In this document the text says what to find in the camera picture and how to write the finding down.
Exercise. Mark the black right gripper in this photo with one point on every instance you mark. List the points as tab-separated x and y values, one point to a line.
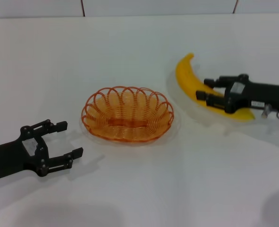
262	95

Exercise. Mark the yellow banana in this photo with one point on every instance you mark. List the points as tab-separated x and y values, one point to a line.
188	80

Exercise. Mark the silver right wrist connector plug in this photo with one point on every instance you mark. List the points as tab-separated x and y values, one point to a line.
265	112

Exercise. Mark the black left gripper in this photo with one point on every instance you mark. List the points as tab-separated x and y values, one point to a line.
9	156

